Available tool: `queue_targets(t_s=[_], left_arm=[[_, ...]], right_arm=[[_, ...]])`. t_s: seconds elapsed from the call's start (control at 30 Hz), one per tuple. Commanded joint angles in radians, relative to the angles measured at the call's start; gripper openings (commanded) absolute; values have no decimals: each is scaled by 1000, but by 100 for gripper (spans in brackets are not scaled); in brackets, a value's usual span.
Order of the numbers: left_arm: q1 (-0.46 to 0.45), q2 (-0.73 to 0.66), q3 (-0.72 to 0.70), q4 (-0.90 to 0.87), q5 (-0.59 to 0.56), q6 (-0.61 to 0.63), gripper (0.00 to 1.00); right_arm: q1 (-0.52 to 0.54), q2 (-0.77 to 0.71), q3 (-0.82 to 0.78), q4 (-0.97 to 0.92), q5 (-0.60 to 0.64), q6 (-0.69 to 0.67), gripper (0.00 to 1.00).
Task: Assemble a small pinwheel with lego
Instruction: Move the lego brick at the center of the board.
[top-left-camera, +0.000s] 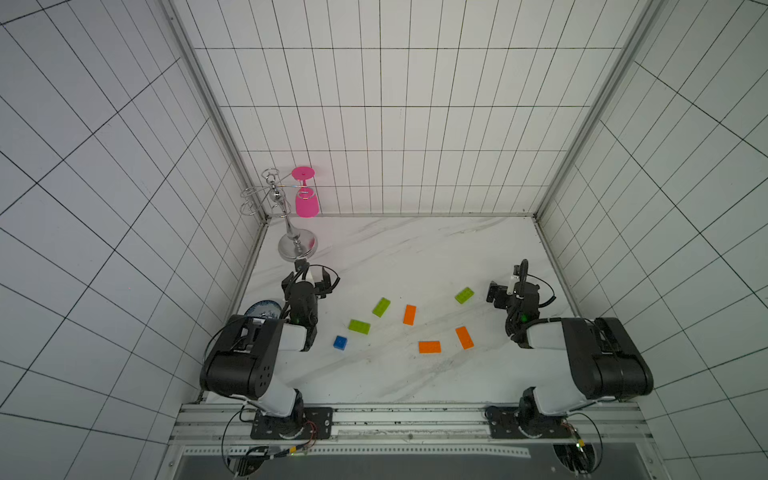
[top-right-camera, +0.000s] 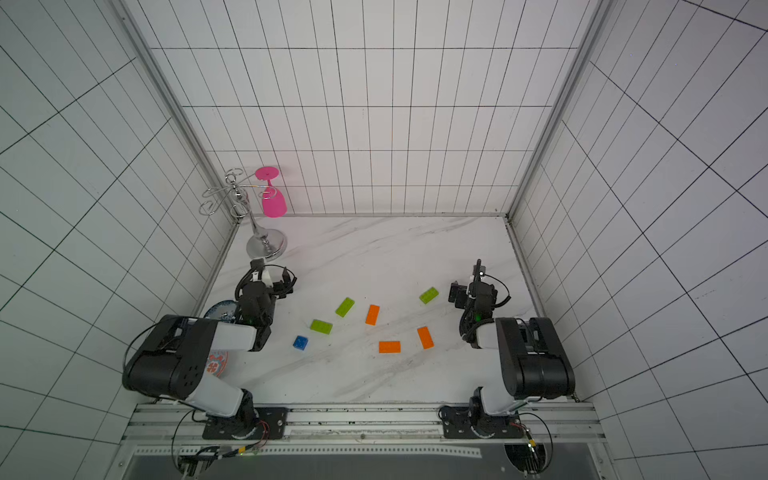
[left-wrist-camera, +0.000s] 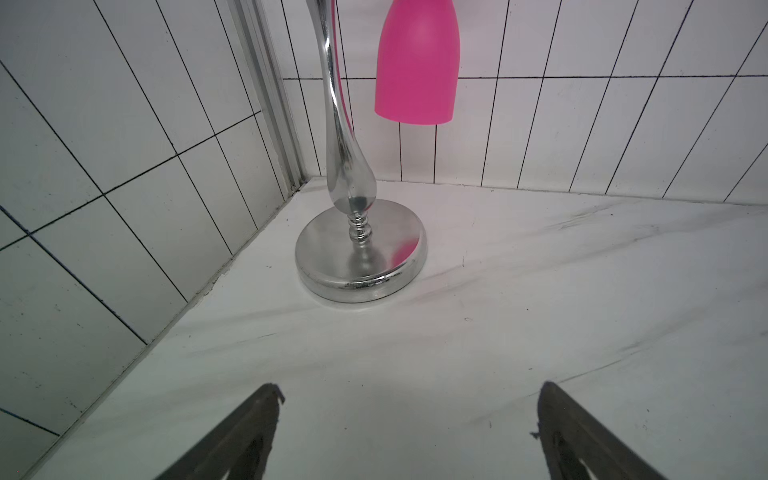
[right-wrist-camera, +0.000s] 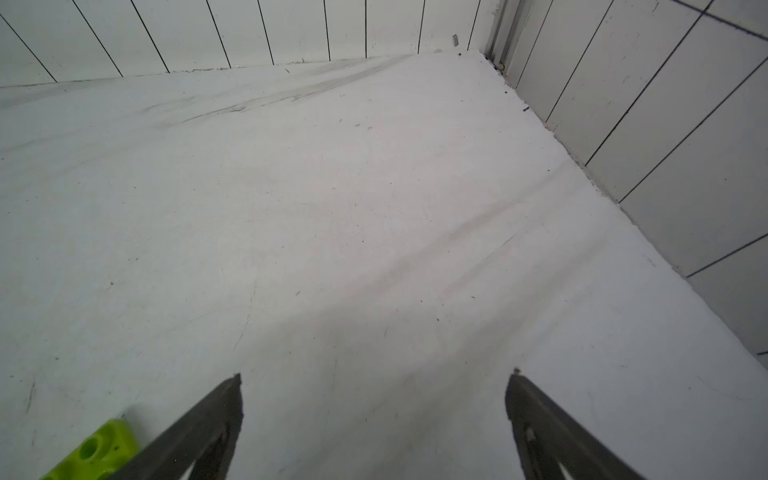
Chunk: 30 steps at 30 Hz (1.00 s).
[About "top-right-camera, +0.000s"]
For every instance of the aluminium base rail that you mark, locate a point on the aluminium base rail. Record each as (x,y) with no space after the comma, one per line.
(371,424)

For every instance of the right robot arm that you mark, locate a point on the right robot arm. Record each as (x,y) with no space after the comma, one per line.
(532,360)

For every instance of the blue patterned bowl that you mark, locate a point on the blue patterned bowl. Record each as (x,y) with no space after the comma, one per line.
(224,311)

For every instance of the chrome glass holder stand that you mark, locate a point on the chrome glass holder stand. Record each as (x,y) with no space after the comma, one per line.
(266,243)

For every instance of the orange lego brick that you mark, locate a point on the orange lego brick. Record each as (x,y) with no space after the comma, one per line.
(425,338)
(372,315)
(390,347)

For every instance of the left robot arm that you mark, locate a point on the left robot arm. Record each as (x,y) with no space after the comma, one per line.
(172,362)

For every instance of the pink plastic wine glass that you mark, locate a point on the pink plastic wine glass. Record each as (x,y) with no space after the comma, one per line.
(273,202)

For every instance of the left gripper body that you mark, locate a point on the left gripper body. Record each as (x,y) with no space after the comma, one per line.
(264,282)

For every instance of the blue lego brick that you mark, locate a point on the blue lego brick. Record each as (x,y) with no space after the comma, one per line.
(300,342)

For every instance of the orange lego brick bottom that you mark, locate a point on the orange lego brick bottom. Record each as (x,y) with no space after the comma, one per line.
(390,347)

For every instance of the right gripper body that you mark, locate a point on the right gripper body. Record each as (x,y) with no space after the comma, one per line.
(476,283)

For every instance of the green lego brick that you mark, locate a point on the green lego brick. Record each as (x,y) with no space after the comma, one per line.
(346,305)
(320,326)
(429,295)

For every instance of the red patterned plate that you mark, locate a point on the red patterned plate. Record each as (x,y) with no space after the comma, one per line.
(217,362)

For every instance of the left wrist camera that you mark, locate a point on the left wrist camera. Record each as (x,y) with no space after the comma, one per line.
(258,272)

